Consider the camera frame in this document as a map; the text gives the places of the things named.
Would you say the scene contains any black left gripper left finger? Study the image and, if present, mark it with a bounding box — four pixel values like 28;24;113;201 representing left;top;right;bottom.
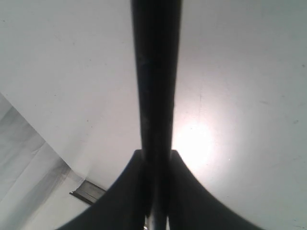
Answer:
59;150;147;230

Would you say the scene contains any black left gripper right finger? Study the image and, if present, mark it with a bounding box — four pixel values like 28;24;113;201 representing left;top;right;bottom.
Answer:
168;150;261;230

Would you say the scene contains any white backdrop curtain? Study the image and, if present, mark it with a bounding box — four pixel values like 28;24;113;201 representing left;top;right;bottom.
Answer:
0;97;88;230

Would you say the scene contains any metal table leg bracket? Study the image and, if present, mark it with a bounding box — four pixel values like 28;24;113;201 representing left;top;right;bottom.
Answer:
70;180;106;205

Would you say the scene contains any black paintbrush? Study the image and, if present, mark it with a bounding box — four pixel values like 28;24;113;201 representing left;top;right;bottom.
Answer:
131;0;182;230

